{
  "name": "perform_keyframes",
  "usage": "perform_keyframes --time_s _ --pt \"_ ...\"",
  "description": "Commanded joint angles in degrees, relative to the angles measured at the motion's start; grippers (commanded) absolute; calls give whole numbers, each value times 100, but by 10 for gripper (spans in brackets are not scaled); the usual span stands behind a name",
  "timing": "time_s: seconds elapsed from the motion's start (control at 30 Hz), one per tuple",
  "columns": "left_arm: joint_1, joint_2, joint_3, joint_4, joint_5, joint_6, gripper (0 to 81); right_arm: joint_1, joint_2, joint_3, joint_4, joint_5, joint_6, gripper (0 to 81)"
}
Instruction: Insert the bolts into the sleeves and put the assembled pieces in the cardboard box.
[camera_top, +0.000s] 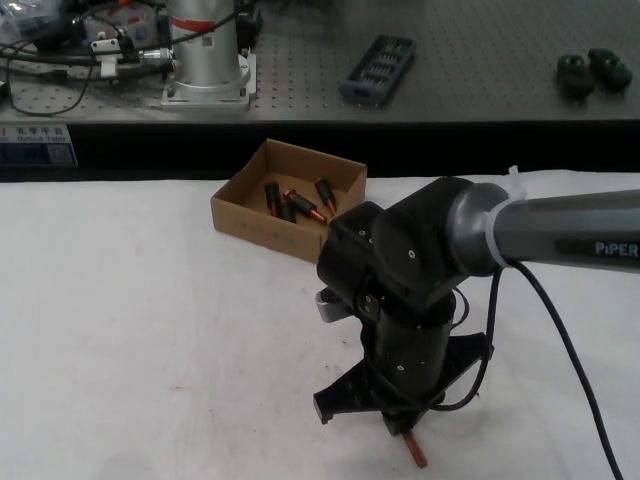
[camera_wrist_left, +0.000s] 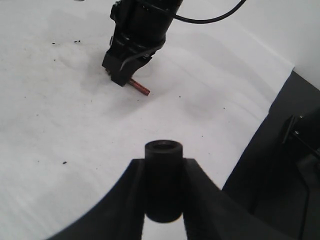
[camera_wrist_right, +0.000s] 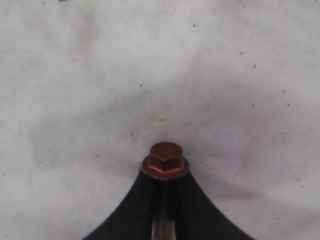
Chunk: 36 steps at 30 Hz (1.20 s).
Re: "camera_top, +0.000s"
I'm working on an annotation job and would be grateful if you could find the blue label plate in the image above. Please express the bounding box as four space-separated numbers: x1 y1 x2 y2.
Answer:
0 123 81 169

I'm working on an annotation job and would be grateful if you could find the white plastic connector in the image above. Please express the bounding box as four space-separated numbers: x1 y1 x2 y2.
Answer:
90 31 125 79

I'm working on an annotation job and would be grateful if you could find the black sleeve with copper bolt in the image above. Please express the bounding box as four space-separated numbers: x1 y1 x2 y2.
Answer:
263 181 285 218
282 188 329 222
314 177 338 218

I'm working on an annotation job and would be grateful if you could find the cardboard box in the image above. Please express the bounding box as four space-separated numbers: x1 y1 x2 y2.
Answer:
210 137 369 265

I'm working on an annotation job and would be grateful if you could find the grey-blue bit set case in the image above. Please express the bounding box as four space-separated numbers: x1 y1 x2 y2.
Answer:
338 34 419 108

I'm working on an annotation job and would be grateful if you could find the metal bench with holes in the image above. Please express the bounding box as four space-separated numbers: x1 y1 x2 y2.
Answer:
0 0 640 127

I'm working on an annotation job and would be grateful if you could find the silver-white machine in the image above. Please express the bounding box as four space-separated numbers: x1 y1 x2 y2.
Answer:
160 0 258 109

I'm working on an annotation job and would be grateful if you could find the black block with green dot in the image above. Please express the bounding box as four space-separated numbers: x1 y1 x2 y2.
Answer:
556 51 597 102
586 47 634 94

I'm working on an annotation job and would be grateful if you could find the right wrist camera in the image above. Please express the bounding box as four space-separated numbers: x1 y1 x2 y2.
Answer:
315 288 359 324

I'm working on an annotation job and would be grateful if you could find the white zip tie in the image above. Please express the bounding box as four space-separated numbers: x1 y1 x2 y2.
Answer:
483 164 532 269

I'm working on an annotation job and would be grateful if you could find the copper bolt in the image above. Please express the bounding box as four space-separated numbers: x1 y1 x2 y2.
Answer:
402 429 430 470

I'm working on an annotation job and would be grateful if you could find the thin black cable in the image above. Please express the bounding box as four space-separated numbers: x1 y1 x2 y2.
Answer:
6 59 109 117

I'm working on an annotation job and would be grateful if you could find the thick black cable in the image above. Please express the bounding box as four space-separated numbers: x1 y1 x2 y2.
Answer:
0 42 146 66

